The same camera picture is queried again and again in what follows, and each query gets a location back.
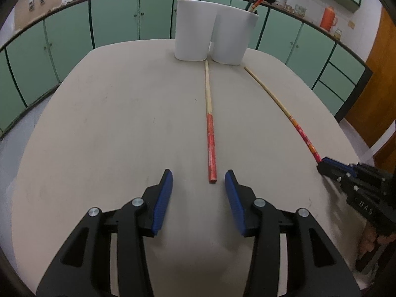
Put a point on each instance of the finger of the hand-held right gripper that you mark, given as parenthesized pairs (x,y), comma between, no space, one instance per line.
(332,170)
(369,170)

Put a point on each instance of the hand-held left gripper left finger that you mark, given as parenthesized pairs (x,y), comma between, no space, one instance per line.
(162,204)

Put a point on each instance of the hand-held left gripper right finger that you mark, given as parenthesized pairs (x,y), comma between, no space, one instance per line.
(235,207)

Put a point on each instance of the orange-red wooden chopstick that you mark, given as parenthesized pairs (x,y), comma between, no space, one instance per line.
(211,148)

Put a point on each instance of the white twin-cup chopstick holder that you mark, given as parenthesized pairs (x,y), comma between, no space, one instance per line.
(191,31)

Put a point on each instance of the person's right hand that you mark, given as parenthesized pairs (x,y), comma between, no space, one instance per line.
(369,241)

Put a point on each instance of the wooden door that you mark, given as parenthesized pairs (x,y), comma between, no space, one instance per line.
(377,83)

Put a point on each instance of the glass jar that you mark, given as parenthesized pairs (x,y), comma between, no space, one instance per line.
(337,34)

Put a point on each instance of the orange thermos jug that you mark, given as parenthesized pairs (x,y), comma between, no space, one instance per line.
(327,20)

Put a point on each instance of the row of small jars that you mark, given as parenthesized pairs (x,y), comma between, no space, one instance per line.
(290,6)

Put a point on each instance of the green base cabinet row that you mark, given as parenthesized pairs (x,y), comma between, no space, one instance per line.
(117,18)

